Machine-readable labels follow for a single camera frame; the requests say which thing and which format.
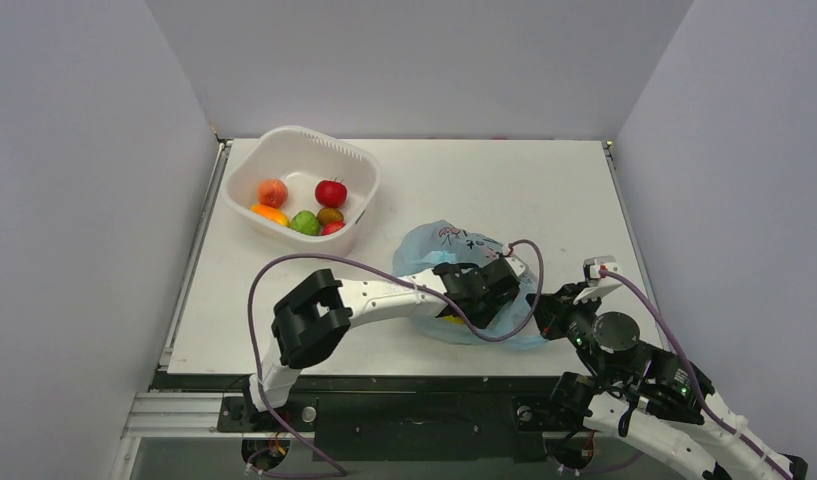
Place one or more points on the small red fake fruit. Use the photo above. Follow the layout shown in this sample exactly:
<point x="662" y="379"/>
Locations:
<point x="331" y="228"/>

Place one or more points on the orange yellow fake mango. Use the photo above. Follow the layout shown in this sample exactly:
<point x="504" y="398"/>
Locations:
<point x="272" y="214"/>

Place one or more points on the red fake peach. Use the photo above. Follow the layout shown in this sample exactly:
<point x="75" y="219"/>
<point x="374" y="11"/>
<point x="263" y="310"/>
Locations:
<point x="272" y="193"/>

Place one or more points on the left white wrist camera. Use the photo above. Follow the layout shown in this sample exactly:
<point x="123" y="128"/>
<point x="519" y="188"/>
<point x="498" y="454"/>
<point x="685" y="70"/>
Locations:
<point x="517" y="266"/>

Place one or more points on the light blue plastic bag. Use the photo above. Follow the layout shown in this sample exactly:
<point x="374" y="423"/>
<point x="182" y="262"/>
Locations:
<point x="441" y="242"/>

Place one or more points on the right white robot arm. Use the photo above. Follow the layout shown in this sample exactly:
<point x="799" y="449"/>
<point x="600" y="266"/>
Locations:
<point x="653" y="399"/>

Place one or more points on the brown fake kiwi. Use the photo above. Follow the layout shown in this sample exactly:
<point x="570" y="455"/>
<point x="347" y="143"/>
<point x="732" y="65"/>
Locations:
<point x="329" y="215"/>

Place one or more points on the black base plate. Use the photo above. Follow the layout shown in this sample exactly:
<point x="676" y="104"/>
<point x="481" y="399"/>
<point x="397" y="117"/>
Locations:
<point x="401" y="418"/>

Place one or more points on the red fake apple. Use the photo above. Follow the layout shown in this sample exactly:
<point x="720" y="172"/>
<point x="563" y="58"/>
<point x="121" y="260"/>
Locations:
<point x="331" y="193"/>

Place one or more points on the green fake fruit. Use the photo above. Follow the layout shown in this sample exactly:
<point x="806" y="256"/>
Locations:
<point x="306" y="222"/>

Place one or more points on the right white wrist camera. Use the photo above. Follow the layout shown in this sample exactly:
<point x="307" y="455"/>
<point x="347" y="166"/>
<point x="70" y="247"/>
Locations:
<point x="597" y="283"/>

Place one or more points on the white plastic basket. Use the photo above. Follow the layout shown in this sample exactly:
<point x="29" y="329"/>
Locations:
<point x="301" y="158"/>

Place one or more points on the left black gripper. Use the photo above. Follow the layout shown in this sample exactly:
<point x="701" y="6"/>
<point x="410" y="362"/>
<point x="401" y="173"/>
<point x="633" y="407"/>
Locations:
<point x="479" y="321"/>

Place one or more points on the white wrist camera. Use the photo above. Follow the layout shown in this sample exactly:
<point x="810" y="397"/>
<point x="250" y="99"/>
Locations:
<point x="597" y="283"/>
<point x="517" y="266"/>

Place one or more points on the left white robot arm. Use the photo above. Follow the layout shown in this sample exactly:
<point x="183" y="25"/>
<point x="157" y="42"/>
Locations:
<point x="311" y="320"/>

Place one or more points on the yellow fake fruit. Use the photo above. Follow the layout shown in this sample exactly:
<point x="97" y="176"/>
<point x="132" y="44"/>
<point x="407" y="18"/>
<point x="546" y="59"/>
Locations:
<point x="453" y="320"/>

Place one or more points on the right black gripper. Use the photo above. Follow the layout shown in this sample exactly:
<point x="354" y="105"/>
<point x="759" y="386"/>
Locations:
<point x="553" y="316"/>

